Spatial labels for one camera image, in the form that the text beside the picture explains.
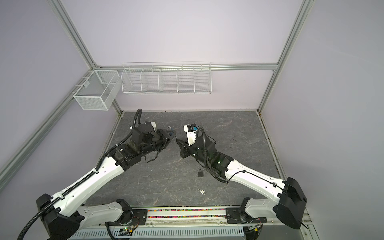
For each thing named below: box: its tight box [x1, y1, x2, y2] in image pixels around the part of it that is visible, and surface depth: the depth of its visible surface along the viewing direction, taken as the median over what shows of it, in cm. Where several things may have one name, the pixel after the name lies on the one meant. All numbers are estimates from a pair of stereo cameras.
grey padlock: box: [197, 168, 204, 177], surface depth 90 cm
